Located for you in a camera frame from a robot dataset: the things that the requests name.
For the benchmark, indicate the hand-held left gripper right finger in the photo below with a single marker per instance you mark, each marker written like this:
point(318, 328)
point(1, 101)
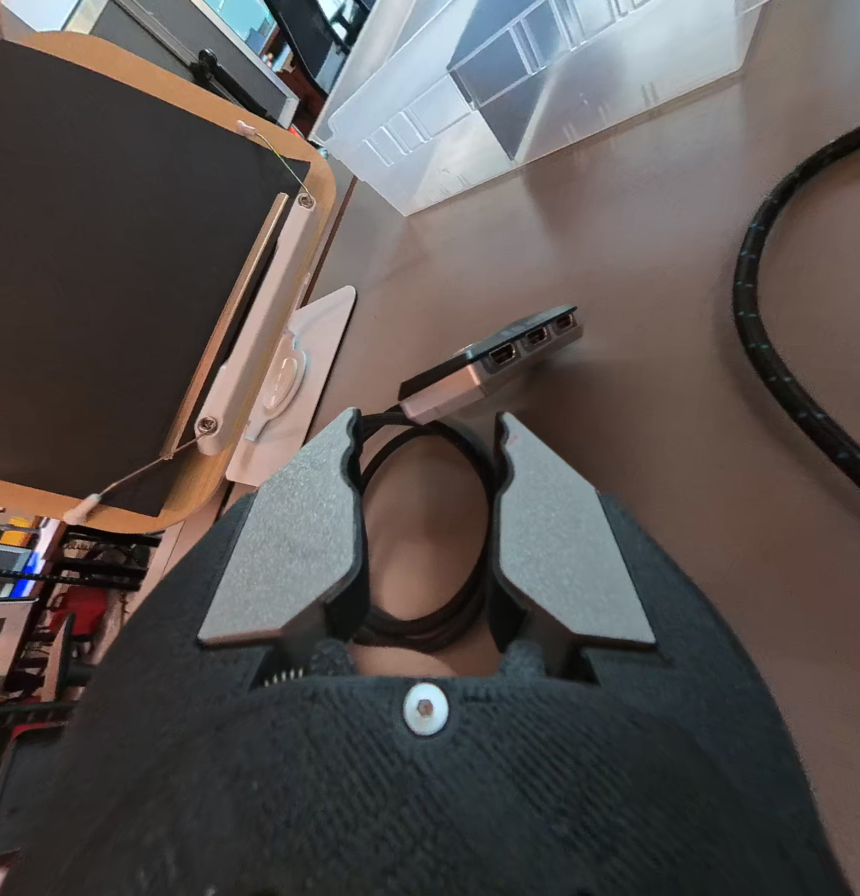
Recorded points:
point(563, 546)

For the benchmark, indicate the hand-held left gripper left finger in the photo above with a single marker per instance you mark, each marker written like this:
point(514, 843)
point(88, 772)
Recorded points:
point(290, 532)

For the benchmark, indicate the cluttered metal shelf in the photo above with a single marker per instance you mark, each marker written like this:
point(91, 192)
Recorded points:
point(52, 595)

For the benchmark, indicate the black board wooden rim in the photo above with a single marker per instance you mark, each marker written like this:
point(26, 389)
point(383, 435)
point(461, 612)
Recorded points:
point(122, 245)

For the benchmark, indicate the clear plastic storage bin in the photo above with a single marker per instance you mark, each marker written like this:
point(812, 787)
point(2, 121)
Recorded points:
point(416, 140)

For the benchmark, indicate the black equipment case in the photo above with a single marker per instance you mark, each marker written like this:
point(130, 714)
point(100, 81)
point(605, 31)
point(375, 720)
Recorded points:
point(164, 42)

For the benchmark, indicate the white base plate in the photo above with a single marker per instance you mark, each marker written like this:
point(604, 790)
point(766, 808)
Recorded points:
point(328, 315)

